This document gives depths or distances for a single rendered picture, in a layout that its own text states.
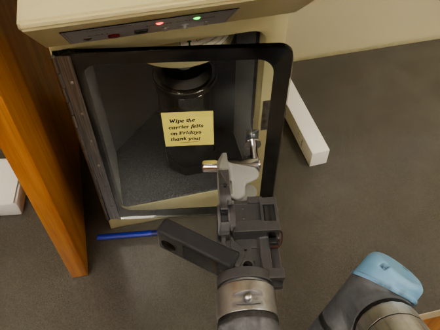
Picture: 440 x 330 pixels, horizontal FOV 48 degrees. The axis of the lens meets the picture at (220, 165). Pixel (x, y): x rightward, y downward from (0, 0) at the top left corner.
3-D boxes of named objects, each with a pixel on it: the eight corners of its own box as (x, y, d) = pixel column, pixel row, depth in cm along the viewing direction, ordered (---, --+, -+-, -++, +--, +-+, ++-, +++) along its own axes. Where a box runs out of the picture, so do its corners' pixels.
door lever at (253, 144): (201, 150, 78) (200, 139, 76) (260, 148, 79) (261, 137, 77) (201, 177, 75) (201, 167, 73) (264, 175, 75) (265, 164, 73)
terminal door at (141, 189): (110, 216, 94) (55, 49, 62) (270, 209, 95) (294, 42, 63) (110, 220, 93) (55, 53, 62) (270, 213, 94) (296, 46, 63)
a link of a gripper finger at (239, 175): (255, 153, 75) (260, 205, 70) (216, 154, 75) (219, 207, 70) (256, 141, 73) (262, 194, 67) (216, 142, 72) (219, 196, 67)
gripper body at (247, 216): (270, 220, 73) (281, 297, 66) (213, 222, 73) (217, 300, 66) (275, 191, 67) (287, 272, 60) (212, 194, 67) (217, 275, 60)
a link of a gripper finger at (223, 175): (230, 181, 73) (234, 234, 68) (217, 182, 72) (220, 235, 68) (230, 164, 69) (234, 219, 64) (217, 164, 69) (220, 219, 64)
